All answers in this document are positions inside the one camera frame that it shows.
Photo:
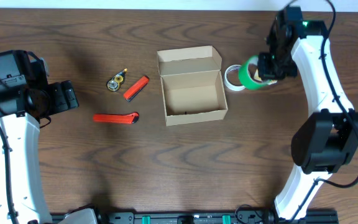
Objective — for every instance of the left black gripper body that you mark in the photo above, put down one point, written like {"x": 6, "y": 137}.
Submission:
{"x": 58, "y": 99}

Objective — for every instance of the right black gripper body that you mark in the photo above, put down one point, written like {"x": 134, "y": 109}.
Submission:
{"x": 274, "y": 65}

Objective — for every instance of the green tape roll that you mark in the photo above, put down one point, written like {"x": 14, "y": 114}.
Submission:
{"x": 247, "y": 79}

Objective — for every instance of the white tape roll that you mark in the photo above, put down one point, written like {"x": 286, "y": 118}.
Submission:
{"x": 231, "y": 80}

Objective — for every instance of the black yellow correction tape dispenser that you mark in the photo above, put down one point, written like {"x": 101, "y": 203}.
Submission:
{"x": 116, "y": 81}

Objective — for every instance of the yellow sticky note pad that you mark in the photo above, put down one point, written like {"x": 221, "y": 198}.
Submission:
{"x": 256, "y": 75}

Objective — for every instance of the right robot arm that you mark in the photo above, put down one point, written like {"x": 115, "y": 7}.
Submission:
{"x": 325, "y": 148}

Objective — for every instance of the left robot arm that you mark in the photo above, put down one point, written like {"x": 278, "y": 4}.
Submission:
{"x": 26, "y": 98}

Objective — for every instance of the long red utility knife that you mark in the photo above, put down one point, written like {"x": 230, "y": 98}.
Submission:
{"x": 116, "y": 118}

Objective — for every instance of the open cardboard box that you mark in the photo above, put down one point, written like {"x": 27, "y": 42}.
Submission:
{"x": 192, "y": 85}

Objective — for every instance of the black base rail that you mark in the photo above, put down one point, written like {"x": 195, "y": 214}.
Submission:
{"x": 194, "y": 217}

